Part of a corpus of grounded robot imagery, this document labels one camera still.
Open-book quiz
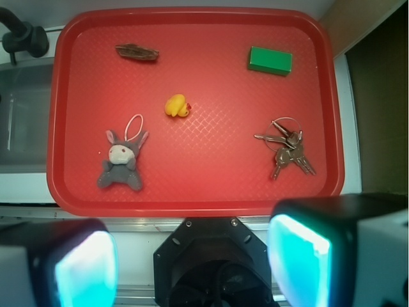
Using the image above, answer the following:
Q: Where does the green rectangular block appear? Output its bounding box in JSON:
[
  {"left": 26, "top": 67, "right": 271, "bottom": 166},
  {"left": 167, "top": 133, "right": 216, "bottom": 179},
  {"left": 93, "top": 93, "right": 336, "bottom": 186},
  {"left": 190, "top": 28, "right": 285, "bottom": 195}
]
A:
[{"left": 247, "top": 46, "right": 293, "bottom": 76}]

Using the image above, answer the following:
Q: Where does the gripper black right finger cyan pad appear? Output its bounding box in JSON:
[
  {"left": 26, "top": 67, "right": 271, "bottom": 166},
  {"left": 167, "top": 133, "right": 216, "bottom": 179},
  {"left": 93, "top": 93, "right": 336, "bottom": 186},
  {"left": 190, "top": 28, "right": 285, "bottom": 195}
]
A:
[{"left": 267, "top": 193, "right": 408, "bottom": 306}]

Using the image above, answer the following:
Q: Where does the bunch of metal keys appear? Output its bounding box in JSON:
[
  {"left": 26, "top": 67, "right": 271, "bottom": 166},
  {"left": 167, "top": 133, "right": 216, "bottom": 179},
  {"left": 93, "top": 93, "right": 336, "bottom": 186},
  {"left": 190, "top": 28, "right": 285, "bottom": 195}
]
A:
[{"left": 254, "top": 116, "right": 316, "bottom": 180}]

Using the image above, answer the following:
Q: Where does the grey plush donkey keychain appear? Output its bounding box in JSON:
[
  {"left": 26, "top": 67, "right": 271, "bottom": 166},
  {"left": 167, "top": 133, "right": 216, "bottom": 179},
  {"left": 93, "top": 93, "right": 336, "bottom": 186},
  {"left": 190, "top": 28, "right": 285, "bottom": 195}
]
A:
[{"left": 96, "top": 114, "right": 149, "bottom": 191}]

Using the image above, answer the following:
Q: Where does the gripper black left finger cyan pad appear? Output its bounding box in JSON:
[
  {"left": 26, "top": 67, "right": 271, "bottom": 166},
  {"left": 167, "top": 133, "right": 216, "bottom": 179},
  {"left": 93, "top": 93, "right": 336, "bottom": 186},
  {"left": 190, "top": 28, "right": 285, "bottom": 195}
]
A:
[{"left": 1, "top": 219, "right": 118, "bottom": 306}]

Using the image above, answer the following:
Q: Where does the black octagonal mount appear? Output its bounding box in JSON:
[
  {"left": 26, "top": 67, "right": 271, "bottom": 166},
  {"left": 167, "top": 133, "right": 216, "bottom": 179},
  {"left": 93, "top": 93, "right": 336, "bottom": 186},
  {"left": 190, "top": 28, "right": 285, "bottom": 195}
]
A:
[{"left": 153, "top": 217, "right": 278, "bottom": 306}]

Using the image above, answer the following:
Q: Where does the black faucet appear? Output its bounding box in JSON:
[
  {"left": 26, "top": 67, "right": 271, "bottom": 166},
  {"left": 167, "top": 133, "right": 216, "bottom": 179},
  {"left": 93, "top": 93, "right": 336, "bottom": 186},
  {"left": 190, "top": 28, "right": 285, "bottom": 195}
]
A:
[{"left": 1, "top": 7, "right": 49, "bottom": 66}]

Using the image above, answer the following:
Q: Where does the red plastic tray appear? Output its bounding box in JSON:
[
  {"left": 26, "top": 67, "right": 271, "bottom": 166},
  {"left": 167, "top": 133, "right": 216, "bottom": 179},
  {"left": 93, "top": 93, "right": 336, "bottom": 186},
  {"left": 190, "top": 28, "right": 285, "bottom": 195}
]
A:
[{"left": 47, "top": 8, "right": 344, "bottom": 217}]

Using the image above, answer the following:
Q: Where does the steel sink basin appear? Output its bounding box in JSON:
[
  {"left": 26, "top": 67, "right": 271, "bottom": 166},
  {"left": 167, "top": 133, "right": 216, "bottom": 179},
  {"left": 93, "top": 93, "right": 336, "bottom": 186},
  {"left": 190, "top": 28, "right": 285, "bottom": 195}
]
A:
[{"left": 1, "top": 64, "right": 53, "bottom": 173}]

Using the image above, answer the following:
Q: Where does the yellow rubber duck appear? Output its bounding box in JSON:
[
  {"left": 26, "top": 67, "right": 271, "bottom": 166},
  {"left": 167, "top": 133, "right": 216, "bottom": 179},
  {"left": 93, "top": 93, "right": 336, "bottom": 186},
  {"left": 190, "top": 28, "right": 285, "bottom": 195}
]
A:
[{"left": 164, "top": 94, "right": 192, "bottom": 118}]

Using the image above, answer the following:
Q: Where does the brown bark piece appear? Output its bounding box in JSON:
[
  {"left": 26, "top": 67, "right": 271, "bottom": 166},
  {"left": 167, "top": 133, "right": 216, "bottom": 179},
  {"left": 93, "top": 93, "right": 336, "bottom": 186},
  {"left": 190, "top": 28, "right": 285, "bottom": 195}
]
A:
[{"left": 115, "top": 43, "right": 159, "bottom": 61}]

